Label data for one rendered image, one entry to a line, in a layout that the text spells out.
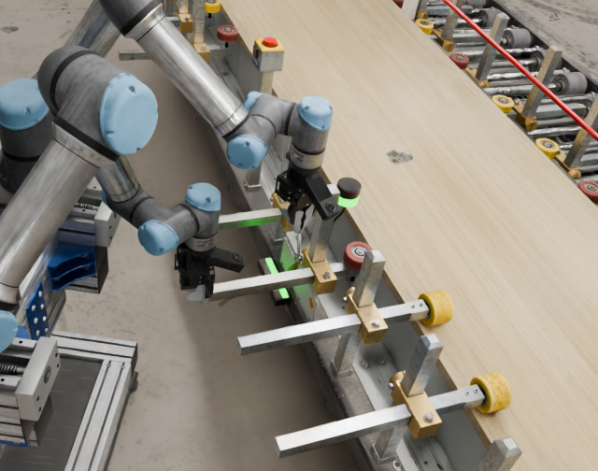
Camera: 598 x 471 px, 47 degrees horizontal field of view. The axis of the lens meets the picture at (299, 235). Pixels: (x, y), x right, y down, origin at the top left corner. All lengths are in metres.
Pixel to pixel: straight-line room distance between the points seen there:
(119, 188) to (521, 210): 1.23
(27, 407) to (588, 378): 1.23
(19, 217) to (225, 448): 1.48
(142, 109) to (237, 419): 1.58
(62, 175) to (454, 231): 1.19
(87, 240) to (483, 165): 1.25
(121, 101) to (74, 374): 1.42
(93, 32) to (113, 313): 1.47
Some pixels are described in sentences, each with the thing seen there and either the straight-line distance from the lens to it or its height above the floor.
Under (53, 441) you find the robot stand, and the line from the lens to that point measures 2.24.
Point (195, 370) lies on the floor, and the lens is 2.62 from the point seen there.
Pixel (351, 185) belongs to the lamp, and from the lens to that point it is 1.68.
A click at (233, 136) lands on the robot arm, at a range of 1.38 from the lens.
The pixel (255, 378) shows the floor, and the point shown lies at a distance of 2.61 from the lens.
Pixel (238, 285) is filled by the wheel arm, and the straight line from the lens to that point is 1.72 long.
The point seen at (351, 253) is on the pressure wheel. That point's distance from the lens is 1.80.
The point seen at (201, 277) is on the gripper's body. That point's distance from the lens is 1.62.
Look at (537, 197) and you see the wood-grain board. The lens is 2.24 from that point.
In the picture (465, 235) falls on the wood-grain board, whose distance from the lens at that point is 1.98.
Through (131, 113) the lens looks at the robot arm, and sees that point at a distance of 1.11.
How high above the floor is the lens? 2.12
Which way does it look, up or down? 42 degrees down
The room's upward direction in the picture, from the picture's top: 11 degrees clockwise
